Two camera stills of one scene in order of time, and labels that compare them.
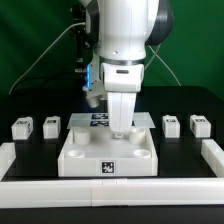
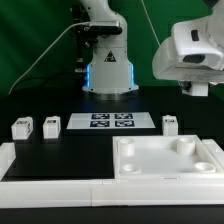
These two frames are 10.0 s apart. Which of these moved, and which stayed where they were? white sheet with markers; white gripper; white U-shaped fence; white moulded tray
Moved: white gripper; white moulded tray
Stayed: white sheet with markers; white U-shaped fence
